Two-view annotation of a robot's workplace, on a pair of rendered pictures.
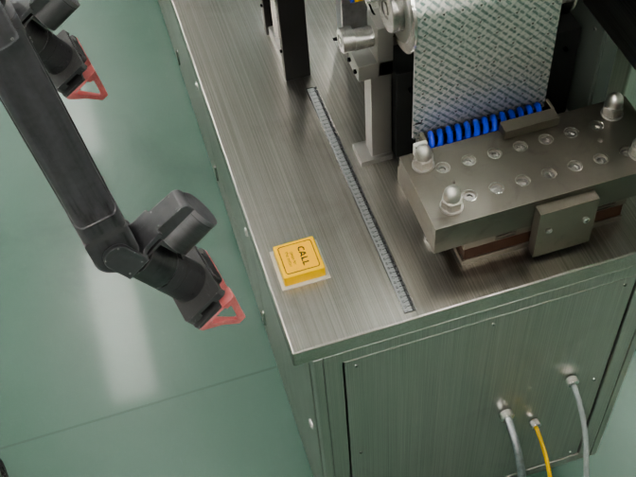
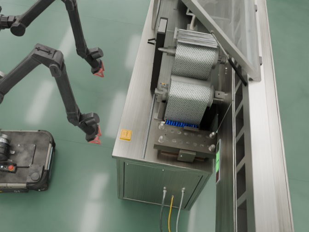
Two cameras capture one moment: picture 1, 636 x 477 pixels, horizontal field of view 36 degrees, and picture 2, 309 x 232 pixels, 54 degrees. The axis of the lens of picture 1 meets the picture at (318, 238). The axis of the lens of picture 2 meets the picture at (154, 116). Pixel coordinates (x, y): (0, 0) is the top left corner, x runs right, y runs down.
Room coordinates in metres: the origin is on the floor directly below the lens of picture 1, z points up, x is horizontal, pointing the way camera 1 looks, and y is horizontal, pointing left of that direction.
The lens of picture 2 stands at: (0.00, -0.37, 2.65)
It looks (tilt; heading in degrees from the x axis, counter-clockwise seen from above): 55 degrees down; 13
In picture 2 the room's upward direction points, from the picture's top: 9 degrees clockwise
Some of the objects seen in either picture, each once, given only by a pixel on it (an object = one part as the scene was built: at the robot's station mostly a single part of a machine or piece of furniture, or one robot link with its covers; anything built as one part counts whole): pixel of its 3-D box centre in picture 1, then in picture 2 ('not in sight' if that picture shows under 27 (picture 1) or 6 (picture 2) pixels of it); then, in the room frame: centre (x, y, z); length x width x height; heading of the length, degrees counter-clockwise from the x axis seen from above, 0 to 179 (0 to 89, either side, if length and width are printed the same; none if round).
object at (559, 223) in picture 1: (563, 225); (186, 156); (0.94, -0.39, 0.97); 0.10 x 0.03 x 0.11; 103
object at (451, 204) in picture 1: (451, 197); (161, 138); (0.95, -0.21, 1.05); 0.04 x 0.04 x 0.04
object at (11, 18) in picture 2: not in sight; (17, 25); (1.10, 0.80, 1.43); 0.10 x 0.05 x 0.09; 113
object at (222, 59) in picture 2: not in sight; (221, 59); (1.48, -0.39, 1.34); 0.07 x 0.07 x 0.07; 13
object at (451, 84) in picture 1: (483, 79); (183, 114); (1.14, -0.29, 1.11); 0.23 x 0.01 x 0.18; 103
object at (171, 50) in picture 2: not in sight; (172, 51); (1.41, -0.08, 1.34); 0.06 x 0.06 x 0.06; 13
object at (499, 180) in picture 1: (532, 171); (185, 140); (1.03, -0.36, 1.00); 0.40 x 0.16 x 0.06; 103
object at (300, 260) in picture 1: (299, 260); (125, 134); (0.96, 0.03, 0.91); 0.07 x 0.07 x 0.02; 13
